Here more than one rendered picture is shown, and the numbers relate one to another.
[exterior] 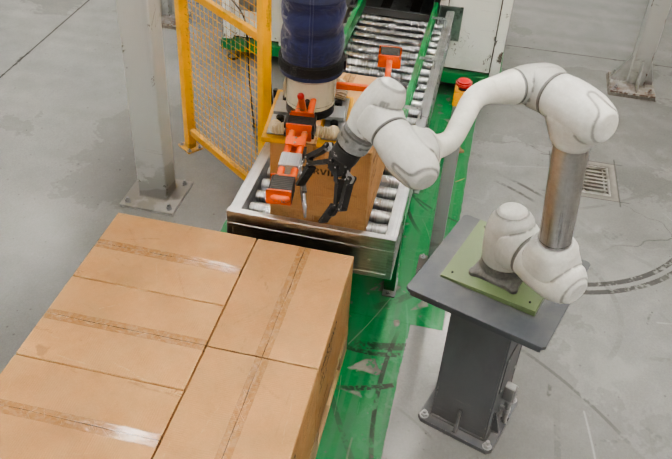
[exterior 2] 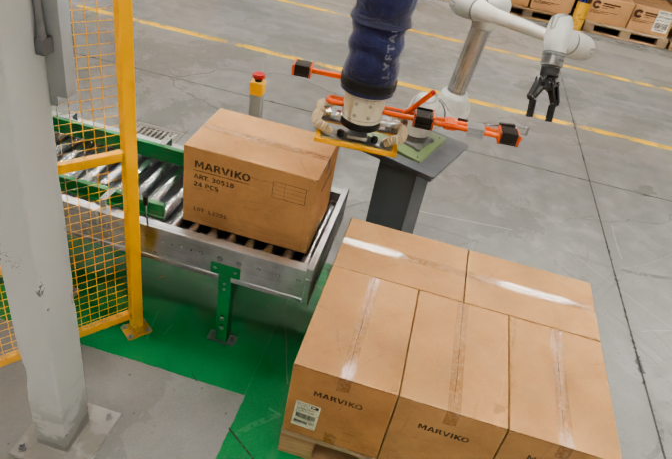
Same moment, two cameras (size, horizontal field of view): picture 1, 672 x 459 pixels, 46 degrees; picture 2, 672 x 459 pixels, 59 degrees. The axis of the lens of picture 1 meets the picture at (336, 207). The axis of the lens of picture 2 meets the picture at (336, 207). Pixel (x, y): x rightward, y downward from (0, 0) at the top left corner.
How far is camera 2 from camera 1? 3.50 m
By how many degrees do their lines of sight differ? 72
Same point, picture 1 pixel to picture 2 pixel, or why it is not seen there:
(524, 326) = (454, 146)
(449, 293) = (434, 163)
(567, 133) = not seen: hidden behind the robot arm
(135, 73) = (56, 306)
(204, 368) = (485, 303)
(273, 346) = (454, 267)
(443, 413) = not seen: hidden behind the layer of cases
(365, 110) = (572, 35)
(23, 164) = not seen: outside the picture
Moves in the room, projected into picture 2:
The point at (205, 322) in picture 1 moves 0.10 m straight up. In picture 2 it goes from (439, 301) to (445, 284)
